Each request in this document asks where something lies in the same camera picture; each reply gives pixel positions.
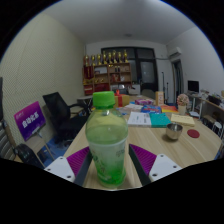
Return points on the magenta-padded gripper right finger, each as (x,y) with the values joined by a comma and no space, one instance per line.
(160,166)

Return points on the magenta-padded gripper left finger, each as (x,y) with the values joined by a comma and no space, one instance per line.
(63,166)

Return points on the small metal cup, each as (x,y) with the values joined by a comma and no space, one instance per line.
(174,130)

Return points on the teal book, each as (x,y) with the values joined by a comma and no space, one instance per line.
(160,120)

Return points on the flat round red coaster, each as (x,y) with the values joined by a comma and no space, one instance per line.
(193,133)

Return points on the black office chair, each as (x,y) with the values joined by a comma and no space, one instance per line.
(63,116)

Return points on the pale yellow booklet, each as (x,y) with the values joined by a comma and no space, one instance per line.
(182,120)

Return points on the white paper booklet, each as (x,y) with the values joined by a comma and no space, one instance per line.
(139,119)

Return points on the green drink bottle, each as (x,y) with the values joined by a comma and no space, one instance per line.
(106,133)

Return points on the purple sign board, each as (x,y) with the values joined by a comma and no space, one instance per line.
(29,120)

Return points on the blue packet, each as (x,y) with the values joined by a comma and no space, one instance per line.
(150,109)

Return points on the orange and yellow book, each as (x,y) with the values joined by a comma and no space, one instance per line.
(169,109)

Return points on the pink box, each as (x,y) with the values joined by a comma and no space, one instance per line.
(144,101)

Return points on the tall wooden box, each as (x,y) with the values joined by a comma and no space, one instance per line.
(159,98)

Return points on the pink flower bouquet in pot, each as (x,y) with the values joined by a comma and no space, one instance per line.
(182,101)

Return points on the yellow box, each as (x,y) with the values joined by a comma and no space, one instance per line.
(125,100)

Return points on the side desk with clutter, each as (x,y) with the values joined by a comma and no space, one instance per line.
(211,103)

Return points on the computer monitor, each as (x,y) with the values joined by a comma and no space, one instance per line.
(193,86)

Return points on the dark framed window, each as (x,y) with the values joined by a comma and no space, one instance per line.
(146,70)

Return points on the red shelf unit with trophies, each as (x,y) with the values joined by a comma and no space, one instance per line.
(106,75)

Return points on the white air conditioner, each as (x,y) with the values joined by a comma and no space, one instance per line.
(175,52)

